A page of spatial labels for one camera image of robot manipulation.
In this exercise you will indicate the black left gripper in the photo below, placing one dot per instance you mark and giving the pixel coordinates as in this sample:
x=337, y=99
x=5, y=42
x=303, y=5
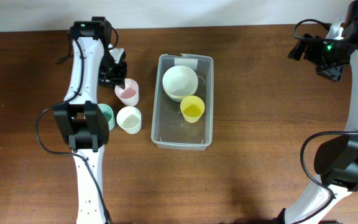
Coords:
x=117, y=75

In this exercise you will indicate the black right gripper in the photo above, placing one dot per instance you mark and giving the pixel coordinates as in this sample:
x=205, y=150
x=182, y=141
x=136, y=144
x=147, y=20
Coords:
x=332, y=73

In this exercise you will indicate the yellow plastic bowl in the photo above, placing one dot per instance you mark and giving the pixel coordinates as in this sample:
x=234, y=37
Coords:
x=179, y=95

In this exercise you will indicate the white plastic bowl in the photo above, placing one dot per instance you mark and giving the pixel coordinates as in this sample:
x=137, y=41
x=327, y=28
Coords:
x=180, y=77

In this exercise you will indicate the green plastic bowl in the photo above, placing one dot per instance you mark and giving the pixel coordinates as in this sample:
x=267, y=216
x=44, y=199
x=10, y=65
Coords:
x=175, y=98

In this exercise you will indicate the yellow plastic cup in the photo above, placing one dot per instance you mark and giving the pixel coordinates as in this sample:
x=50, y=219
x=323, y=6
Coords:
x=192, y=108

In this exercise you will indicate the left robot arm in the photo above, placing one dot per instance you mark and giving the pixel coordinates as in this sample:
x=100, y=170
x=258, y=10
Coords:
x=81, y=122

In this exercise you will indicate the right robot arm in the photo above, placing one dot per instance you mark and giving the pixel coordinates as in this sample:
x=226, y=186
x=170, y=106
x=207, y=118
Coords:
x=336, y=160

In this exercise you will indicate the clear plastic container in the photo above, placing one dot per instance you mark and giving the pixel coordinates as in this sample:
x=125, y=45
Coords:
x=169, y=128

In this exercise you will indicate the pink plastic cup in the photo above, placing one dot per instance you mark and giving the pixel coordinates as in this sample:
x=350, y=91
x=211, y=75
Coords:
x=129, y=95

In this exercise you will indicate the green plastic cup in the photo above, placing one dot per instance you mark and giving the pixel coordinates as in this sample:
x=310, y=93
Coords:
x=108, y=114

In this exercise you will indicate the cream plastic cup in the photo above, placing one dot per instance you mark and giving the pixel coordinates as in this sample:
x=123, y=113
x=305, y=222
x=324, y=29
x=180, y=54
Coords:
x=129, y=118

